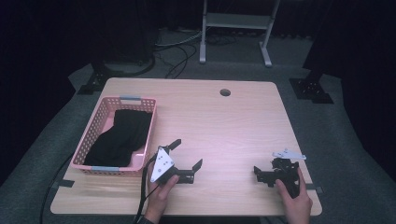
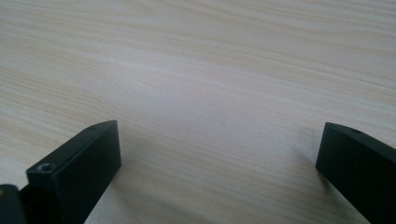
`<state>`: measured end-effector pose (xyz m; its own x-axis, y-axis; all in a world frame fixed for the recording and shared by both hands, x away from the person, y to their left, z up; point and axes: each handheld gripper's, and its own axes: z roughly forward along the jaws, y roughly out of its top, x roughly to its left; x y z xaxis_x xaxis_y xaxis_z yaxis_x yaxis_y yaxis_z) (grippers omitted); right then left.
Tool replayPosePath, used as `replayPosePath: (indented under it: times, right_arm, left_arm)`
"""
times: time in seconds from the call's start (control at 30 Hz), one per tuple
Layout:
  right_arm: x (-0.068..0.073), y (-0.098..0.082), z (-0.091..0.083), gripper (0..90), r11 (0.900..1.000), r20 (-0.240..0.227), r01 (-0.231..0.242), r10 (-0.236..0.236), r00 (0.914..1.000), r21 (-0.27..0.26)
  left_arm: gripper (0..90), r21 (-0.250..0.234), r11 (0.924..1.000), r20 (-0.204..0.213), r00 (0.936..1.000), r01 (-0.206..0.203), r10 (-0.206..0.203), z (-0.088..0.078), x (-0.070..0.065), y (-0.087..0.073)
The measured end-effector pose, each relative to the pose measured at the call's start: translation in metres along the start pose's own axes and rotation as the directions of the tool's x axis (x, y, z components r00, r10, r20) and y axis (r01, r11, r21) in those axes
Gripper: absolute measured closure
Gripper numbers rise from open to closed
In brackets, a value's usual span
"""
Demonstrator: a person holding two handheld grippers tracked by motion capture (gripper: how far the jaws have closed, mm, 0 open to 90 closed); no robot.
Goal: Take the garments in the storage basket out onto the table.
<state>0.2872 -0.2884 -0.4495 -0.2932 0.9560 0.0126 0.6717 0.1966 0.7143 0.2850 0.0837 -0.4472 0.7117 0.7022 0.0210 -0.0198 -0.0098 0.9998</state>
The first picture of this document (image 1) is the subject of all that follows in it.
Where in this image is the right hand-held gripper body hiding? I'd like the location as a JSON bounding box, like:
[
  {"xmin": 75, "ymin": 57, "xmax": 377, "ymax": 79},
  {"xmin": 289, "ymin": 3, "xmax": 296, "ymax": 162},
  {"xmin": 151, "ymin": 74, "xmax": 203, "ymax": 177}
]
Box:
[{"xmin": 257, "ymin": 148, "xmax": 308, "ymax": 199}]

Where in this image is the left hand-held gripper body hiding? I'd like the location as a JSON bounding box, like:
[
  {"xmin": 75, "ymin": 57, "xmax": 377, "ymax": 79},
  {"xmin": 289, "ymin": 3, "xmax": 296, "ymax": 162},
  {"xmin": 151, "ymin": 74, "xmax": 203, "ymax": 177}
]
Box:
[{"xmin": 149, "ymin": 145, "xmax": 196, "ymax": 187}]

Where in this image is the black cloth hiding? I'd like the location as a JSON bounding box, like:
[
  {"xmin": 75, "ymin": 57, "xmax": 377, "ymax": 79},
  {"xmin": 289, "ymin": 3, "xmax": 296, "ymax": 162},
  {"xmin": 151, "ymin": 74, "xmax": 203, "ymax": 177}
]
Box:
[{"xmin": 83, "ymin": 108, "xmax": 153, "ymax": 168}]

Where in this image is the pink plastic basket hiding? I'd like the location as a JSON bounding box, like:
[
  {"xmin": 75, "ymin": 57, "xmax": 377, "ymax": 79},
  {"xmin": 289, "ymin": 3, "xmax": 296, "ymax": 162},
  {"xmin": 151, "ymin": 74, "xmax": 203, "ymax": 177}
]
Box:
[{"xmin": 69, "ymin": 95, "xmax": 158, "ymax": 177}]

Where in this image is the person's right hand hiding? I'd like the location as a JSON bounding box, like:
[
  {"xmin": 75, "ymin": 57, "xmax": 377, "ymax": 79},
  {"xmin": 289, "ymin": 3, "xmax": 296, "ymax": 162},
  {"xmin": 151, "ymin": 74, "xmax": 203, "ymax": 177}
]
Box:
[{"xmin": 275, "ymin": 167, "xmax": 314, "ymax": 224}]

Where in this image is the person's left hand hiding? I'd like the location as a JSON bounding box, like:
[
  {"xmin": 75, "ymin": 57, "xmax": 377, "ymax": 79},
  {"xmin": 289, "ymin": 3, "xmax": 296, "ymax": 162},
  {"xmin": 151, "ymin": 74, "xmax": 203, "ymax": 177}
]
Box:
[{"xmin": 144, "ymin": 161, "xmax": 180, "ymax": 223}]

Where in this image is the dark tape strip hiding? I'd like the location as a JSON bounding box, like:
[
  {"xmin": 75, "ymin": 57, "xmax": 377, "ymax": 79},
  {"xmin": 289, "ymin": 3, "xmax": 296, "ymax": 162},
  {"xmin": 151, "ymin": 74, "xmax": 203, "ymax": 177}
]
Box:
[
  {"xmin": 305, "ymin": 183, "xmax": 325, "ymax": 194},
  {"xmin": 57, "ymin": 179, "xmax": 76, "ymax": 189}
]

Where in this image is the black stand base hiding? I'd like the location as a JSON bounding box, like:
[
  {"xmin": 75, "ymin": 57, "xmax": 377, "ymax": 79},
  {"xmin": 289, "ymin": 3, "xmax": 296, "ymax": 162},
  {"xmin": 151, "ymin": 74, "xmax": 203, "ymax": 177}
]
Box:
[
  {"xmin": 77, "ymin": 61, "xmax": 110, "ymax": 95},
  {"xmin": 289, "ymin": 69, "xmax": 334, "ymax": 105}
]

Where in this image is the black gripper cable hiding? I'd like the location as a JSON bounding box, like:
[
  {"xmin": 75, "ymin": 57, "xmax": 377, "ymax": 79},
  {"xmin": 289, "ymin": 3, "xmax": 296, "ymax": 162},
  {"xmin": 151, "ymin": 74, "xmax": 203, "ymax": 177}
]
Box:
[{"xmin": 133, "ymin": 155, "xmax": 158, "ymax": 224}]

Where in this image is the thick black floor cable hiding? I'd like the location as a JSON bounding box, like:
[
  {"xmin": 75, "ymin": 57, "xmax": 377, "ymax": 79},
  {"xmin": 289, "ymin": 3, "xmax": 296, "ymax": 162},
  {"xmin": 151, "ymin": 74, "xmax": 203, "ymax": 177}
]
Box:
[{"xmin": 104, "ymin": 54, "xmax": 157, "ymax": 78}]

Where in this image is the thin black floor cable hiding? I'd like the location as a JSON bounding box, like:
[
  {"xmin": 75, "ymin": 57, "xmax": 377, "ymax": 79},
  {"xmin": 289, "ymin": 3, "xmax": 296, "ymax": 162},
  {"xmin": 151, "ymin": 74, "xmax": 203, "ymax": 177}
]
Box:
[{"xmin": 154, "ymin": 43, "xmax": 198, "ymax": 79}]

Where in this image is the light grey floor cable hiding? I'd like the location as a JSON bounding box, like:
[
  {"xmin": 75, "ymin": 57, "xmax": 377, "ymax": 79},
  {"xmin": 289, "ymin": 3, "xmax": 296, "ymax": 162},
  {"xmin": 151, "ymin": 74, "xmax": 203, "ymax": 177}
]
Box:
[{"xmin": 154, "ymin": 30, "xmax": 204, "ymax": 49}]

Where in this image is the white metal frame desk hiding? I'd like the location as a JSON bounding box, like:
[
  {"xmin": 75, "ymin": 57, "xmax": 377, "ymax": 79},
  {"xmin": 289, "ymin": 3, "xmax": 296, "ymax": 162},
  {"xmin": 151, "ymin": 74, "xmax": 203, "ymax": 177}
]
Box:
[{"xmin": 199, "ymin": 0, "xmax": 281, "ymax": 68}]

